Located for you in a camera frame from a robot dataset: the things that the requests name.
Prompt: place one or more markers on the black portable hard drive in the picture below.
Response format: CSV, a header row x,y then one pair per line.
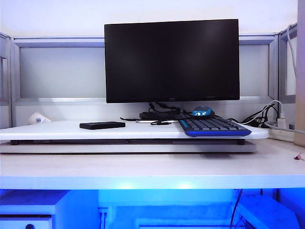
x,y
102,125

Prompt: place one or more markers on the black computer monitor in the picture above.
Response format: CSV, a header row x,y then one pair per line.
x,y
171,59

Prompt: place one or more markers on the pink binder clip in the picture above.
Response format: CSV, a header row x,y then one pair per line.
x,y
299,157

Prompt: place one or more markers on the black spacer foot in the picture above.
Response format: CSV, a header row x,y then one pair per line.
x,y
241,142

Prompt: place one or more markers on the blue and black mouse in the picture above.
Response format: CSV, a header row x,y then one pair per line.
x,y
202,112

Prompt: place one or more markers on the wide aluminium partition frame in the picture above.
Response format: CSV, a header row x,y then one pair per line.
x,y
59,43

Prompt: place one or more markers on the white box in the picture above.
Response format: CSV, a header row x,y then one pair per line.
x,y
267,212

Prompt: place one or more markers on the black adapter box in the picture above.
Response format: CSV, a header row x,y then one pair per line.
x,y
149,115

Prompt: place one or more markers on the wooden post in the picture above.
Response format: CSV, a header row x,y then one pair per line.
x,y
300,95

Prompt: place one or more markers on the white paper cup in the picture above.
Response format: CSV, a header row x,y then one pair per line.
x,y
38,118

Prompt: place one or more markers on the white plug adapter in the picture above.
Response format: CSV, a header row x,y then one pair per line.
x,y
282,121

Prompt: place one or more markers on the black and blue keyboard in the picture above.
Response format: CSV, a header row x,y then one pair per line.
x,y
214,126

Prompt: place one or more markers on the white power strip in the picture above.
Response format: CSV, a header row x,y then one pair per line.
x,y
281,134

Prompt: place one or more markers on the wall socket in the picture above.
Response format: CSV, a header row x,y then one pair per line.
x,y
103,214

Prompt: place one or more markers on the white drawer cabinet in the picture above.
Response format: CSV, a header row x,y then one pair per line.
x,y
31,207

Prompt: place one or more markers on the white raised board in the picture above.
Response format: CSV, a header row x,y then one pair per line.
x,y
47,131

